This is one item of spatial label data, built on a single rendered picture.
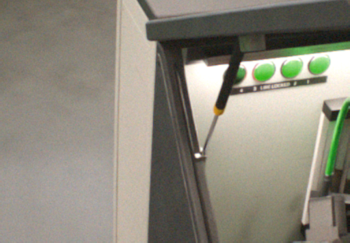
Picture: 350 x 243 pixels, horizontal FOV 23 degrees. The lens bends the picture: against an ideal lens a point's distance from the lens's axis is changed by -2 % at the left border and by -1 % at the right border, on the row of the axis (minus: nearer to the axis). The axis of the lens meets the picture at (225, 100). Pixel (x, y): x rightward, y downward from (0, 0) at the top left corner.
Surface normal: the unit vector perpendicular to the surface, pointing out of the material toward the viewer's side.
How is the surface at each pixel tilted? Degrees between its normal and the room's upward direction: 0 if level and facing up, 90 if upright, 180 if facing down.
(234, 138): 90
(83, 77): 0
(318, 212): 45
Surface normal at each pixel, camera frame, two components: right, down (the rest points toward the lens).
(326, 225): -0.36, -0.30
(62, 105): 0.08, -0.83
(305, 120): 0.36, 0.54
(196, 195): 0.30, -0.25
